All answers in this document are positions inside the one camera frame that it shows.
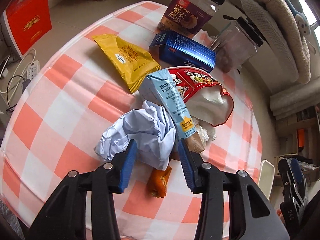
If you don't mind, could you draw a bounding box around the white tissue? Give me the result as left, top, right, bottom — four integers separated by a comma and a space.
192, 116, 216, 146

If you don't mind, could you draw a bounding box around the red instant noodle bowl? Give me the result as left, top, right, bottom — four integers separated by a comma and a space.
168, 66, 234, 127

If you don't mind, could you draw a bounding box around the blue paper ball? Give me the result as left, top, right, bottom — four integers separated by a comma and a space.
94, 100, 176, 171

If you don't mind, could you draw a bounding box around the light blue milk carton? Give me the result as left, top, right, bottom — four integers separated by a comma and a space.
138, 69, 204, 153

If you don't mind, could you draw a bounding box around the yellow snack packet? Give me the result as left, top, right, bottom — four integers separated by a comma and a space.
92, 34, 161, 93

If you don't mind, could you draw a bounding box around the dark blue carton box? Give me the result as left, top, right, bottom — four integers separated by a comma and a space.
149, 31, 216, 73

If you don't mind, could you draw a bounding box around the white trash bin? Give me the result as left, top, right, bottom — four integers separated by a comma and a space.
258, 160, 275, 199

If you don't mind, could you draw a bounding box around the operator hand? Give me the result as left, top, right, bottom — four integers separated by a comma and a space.
277, 209, 285, 225

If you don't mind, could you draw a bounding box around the wooden desk shelf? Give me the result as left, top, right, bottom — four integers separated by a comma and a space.
274, 106, 319, 186

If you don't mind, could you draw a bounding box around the beige window curtain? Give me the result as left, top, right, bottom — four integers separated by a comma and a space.
270, 77, 320, 120

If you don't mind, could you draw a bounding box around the grey office chair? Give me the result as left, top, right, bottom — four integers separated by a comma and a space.
229, 0, 311, 82

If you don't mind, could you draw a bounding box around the clear jar black lid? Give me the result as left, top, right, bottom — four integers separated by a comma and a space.
210, 15, 264, 73

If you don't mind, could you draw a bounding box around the blue monkey plush toy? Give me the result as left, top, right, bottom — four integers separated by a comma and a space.
252, 0, 312, 38

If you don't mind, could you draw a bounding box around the white power strip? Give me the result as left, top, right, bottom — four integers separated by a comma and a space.
27, 60, 40, 80

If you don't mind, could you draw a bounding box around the beige fleece blanket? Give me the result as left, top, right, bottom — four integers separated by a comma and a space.
254, 0, 311, 84

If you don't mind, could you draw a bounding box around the purple label nut jar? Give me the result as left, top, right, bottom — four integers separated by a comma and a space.
157, 0, 225, 38

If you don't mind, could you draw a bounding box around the red gift box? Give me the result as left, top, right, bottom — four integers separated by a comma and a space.
3, 0, 52, 57

